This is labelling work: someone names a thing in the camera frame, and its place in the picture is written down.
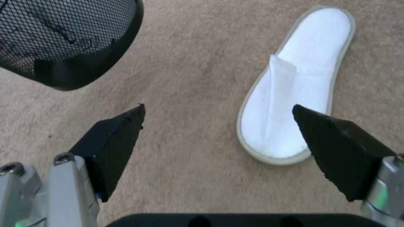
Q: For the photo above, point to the black mesh trash bin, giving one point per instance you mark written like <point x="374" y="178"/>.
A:
<point x="63" y="40"/>

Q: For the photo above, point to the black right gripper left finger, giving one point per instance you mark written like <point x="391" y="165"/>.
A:
<point x="107" y="151"/>

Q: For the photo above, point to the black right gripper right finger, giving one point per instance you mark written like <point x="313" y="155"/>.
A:
<point x="341" y="151"/>

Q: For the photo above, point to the white hotel slipper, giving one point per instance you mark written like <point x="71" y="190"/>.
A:
<point x="293" y="87"/>

